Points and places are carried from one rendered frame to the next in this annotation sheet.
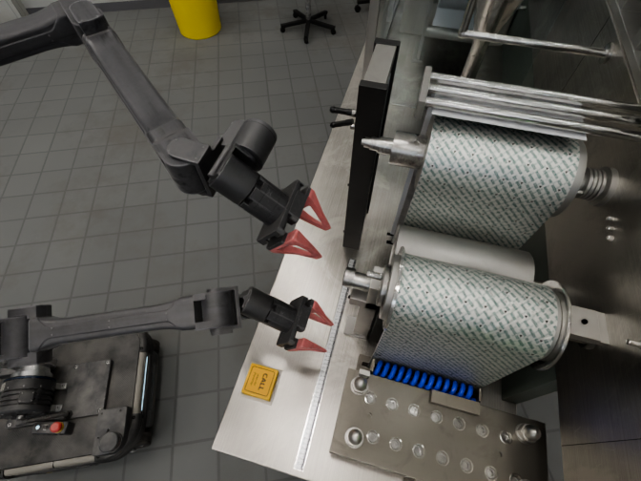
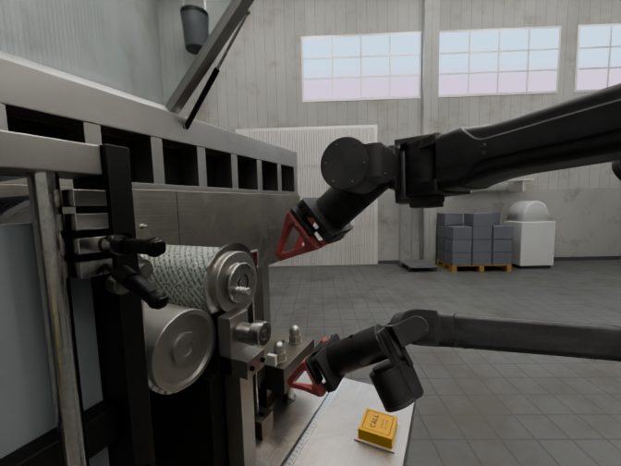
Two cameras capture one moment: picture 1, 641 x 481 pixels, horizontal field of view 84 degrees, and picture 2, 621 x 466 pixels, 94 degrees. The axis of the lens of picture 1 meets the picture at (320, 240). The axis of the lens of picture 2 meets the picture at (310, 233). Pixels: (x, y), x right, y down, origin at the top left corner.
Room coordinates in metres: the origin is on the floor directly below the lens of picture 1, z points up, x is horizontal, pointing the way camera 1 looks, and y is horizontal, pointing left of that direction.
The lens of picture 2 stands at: (0.77, 0.12, 1.39)
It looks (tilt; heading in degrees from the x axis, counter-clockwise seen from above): 6 degrees down; 190
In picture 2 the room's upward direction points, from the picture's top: 1 degrees counter-clockwise
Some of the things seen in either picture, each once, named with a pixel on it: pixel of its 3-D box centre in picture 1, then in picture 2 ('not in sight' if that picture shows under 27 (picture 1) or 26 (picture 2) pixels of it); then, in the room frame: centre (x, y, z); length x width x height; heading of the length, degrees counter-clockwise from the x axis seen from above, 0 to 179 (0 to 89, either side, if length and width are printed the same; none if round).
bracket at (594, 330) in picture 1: (586, 324); not in sight; (0.19, -0.41, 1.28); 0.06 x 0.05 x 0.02; 75
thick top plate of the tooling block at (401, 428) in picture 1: (435, 438); (237, 348); (0.05, -0.23, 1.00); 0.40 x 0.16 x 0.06; 75
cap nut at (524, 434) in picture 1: (530, 432); not in sight; (0.05, -0.40, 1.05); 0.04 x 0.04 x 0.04
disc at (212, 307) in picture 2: (393, 287); (233, 281); (0.26, -0.13, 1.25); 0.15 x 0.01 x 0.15; 165
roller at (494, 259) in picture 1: (454, 265); (135, 334); (0.35, -0.27, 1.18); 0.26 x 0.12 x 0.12; 75
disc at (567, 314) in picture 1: (544, 324); not in sight; (0.20, -0.37, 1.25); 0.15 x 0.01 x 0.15; 165
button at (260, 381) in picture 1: (260, 382); (378, 427); (0.17, 0.14, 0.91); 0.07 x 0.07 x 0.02; 75
